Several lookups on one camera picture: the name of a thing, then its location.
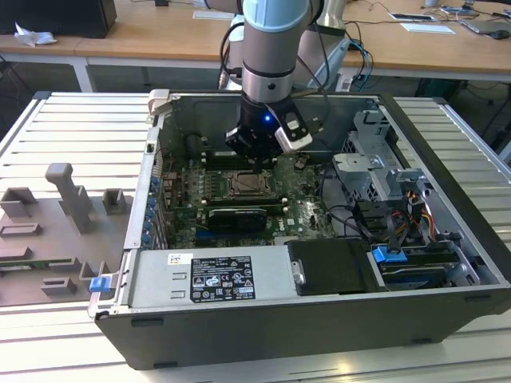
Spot metal socket cover frame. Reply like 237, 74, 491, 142
226, 170, 278, 198

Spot CPU socket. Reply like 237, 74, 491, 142
224, 168, 280, 199

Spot black RAM slot row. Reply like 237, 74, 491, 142
204, 152, 279, 172
201, 195, 289, 213

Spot black graphics card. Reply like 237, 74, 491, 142
206, 206, 268, 233

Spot green motherboard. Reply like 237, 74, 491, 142
159, 153, 340, 247

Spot grey metal drive cage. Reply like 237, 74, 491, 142
330, 109, 433, 201

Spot grey case release latch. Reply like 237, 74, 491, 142
147, 88, 173, 117

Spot black plastic air shroud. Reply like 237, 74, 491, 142
286, 238, 381, 297

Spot wooden desk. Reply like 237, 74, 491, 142
0, 0, 511, 93

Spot grey power supply unit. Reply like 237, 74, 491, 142
128, 244, 299, 309

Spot hard disk in blue carrier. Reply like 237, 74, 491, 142
370, 244, 459, 291

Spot black open PC case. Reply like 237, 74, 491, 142
88, 88, 511, 370

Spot flat tablet device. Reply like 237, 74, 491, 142
388, 11, 438, 22

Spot blue case latch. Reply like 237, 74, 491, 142
89, 276, 110, 295

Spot white paper sheet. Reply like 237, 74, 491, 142
399, 22, 457, 36

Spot grey parts rack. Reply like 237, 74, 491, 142
0, 161, 135, 308

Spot black box on desk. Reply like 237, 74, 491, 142
0, 0, 118, 40

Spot green RAM stick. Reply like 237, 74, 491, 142
0, 259, 55, 271

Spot crumpled white paper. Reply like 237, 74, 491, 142
14, 22, 57, 48

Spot grey laptop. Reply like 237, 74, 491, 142
461, 18, 511, 35

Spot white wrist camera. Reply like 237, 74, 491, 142
274, 110, 314, 153

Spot grey desk cable plate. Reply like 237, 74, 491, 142
192, 8, 244, 22

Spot blue cable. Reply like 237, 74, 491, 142
352, 39, 375, 87

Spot black data wire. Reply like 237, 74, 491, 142
382, 206, 401, 255

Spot orange yellow power wires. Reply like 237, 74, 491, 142
403, 190, 438, 241

